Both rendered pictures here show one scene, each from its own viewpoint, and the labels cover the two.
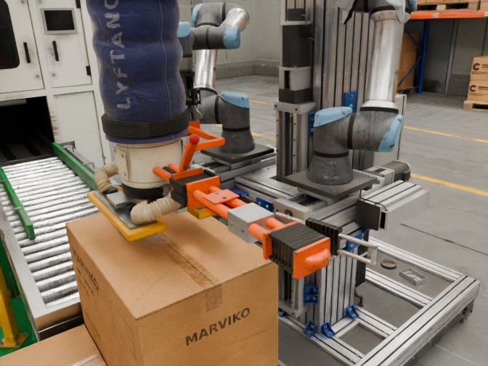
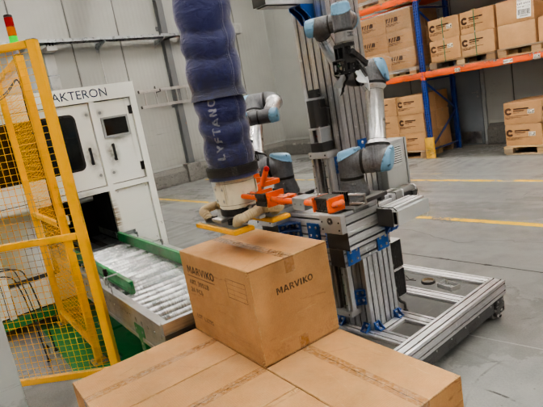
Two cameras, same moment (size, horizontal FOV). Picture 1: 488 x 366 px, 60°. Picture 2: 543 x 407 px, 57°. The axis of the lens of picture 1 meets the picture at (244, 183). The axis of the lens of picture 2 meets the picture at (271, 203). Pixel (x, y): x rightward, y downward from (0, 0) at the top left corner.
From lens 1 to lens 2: 1.03 m
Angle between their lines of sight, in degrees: 10
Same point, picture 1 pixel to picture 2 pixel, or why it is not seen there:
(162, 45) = (239, 122)
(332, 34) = (340, 102)
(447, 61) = (481, 111)
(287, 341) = not seen: hidden behind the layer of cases
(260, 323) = (321, 286)
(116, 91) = (216, 151)
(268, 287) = (322, 261)
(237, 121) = (284, 172)
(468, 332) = (503, 324)
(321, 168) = (347, 188)
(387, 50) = (374, 106)
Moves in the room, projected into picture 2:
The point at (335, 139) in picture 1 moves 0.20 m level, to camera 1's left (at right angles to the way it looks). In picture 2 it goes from (352, 167) to (310, 175)
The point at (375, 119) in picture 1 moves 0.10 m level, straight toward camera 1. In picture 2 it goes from (374, 150) to (372, 153)
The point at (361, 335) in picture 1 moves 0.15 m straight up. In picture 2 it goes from (407, 327) to (404, 302)
